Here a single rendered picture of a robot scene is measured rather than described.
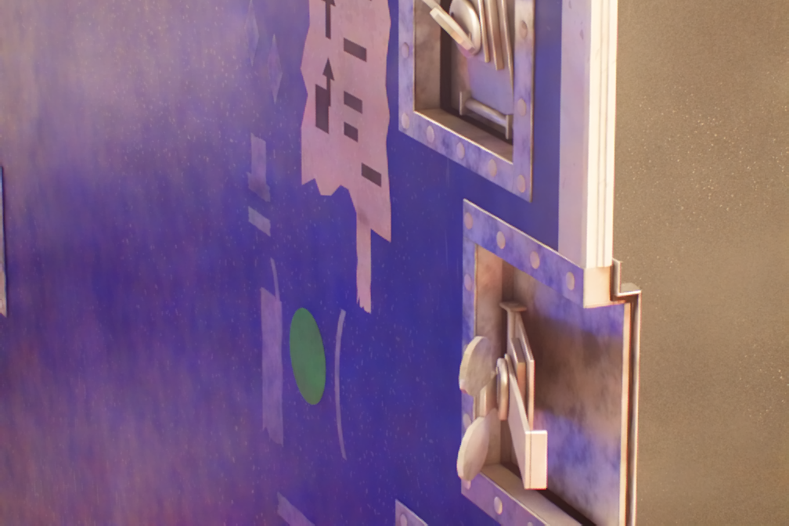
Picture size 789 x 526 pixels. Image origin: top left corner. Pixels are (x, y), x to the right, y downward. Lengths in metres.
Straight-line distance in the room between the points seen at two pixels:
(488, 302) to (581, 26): 0.16
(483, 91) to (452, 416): 0.14
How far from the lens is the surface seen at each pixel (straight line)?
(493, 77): 1.14
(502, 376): 1.11
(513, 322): 1.15
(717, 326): 2.28
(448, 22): 1.11
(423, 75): 1.19
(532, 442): 1.05
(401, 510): 1.25
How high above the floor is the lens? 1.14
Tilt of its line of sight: 16 degrees down
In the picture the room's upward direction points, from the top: straight up
